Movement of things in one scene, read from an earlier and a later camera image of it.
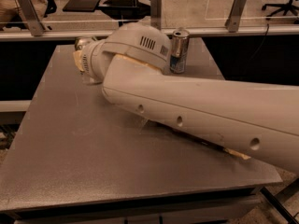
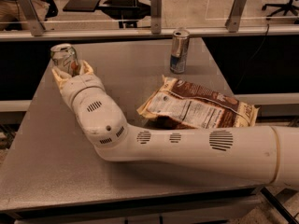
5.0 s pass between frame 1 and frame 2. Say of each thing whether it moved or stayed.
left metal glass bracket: stayed
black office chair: stayed
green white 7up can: moved
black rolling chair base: stayed
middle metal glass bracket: stayed
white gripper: moved
